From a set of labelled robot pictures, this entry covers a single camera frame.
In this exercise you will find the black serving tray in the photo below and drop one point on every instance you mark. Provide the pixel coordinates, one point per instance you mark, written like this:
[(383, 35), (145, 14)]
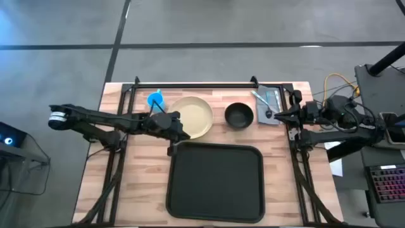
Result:
[(215, 182)]

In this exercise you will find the smartphone with tan case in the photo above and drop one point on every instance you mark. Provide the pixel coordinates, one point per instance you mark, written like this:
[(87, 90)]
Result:
[(394, 126)]

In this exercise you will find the backlit computer keyboard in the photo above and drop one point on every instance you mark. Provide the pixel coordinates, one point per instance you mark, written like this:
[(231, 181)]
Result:
[(389, 185)]

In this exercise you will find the blue plastic cup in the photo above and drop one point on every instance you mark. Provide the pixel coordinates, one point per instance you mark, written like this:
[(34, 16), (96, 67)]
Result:
[(155, 101)]

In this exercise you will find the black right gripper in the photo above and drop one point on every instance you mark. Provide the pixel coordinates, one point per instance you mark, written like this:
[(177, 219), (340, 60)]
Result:
[(308, 112)]

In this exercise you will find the black computer with blue light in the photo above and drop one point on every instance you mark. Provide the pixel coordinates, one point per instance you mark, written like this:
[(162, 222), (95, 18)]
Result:
[(9, 136)]

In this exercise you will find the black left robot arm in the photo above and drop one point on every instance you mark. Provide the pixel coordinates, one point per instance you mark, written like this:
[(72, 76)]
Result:
[(95, 118)]

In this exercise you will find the grey metal stand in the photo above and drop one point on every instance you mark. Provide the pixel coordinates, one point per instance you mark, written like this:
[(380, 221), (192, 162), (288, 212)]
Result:
[(28, 156)]

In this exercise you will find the black bowl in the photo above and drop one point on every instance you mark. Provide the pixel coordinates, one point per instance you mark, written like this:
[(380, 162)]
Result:
[(239, 115)]

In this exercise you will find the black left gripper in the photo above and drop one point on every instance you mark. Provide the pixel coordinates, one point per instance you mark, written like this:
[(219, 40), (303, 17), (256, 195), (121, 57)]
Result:
[(163, 122)]

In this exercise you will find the dark grey side desk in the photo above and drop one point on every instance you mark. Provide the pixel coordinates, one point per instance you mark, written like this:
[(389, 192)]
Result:
[(379, 92)]

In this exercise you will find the black pole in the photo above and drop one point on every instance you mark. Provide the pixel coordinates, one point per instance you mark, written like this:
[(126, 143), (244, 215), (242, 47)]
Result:
[(387, 60)]

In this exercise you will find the white paper sheet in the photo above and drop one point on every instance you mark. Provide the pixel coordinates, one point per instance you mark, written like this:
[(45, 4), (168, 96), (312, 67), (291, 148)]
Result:
[(337, 168)]

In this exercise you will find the grey cloth napkin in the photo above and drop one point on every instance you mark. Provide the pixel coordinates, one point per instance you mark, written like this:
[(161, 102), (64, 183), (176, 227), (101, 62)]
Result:
[(262, 115)]

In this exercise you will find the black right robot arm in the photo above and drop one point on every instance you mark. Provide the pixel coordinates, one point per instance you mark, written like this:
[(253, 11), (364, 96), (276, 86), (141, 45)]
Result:
[(341, 136)]

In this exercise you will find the beige round plate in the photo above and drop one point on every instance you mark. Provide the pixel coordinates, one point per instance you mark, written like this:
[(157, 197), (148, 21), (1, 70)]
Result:
[(196, 115)]

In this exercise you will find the black metal rig frame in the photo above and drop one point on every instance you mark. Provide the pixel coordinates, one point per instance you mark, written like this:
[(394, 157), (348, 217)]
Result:
[(205, 85)]

